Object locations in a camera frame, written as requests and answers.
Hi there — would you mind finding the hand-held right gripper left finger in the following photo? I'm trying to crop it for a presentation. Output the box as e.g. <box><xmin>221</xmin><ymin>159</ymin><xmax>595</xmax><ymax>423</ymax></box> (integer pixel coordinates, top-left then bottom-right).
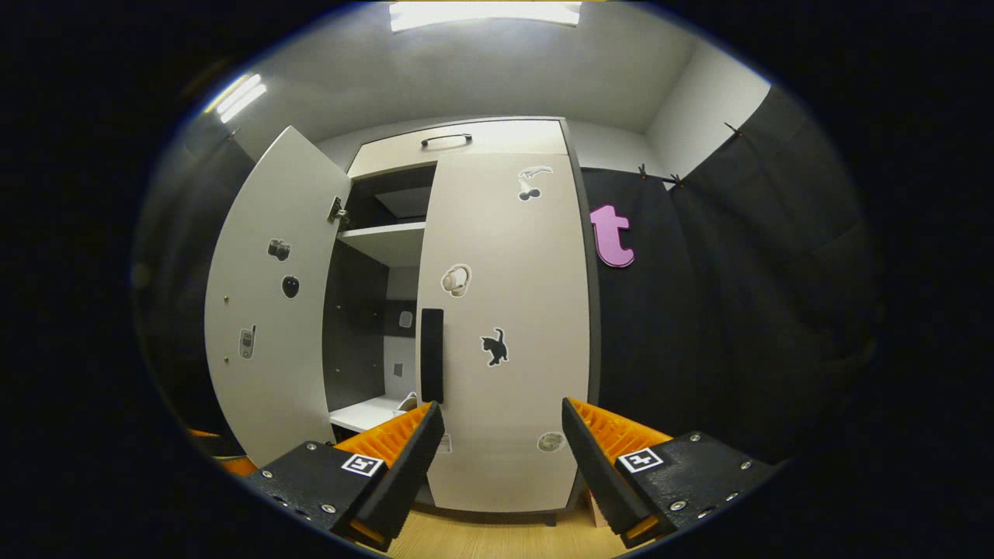
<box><xmin>237</xmin><ymin>400</ymin><xmax>445</xmax><ymax>554</ymax></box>

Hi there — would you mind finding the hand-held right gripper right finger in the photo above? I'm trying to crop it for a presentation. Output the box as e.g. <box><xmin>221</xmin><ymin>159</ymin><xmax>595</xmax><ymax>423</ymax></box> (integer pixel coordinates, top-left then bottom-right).
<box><xmin>561</xmin><ymin>397</ymin><xmax>777</xmax><ymax>548</ymax></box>

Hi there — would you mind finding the white shoe cabinet door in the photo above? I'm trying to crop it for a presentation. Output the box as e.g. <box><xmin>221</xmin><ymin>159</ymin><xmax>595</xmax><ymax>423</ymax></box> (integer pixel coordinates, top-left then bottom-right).
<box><xmin>203</xmin><ymin>126</ymin><xmax>352</xmax><ymax>467</ymax></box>
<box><xmin>415</xmin><ymin>151</ymin><xmax>591</xmax><ymax>513</ymax></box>

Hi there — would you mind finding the white shoe cabinet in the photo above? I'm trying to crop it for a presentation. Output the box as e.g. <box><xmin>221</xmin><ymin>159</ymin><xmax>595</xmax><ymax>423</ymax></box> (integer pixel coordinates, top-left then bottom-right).
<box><xmin>322</xmin><ymin>116</ymin><xmax>603</xmax><ymax>518</ymax></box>

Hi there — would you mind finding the white cabinet shelf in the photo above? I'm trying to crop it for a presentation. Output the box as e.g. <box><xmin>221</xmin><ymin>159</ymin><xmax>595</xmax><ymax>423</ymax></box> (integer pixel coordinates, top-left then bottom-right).
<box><xmin>336</xmin><ymin>222</ymin><xmax>426</xmax><ymax>269</ymax></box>
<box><xmin>328</xmin><ymin>394</ymin><xmax>424</xmax><ymax>433</ymax></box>

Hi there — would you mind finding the white cabinet drawer front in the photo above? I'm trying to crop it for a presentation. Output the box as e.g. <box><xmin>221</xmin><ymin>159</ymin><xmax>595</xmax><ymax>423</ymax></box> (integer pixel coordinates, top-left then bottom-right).
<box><xmin>347</xmin><ymin>119</ymin><xmax>568</xmax><ymax>178</ymax></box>

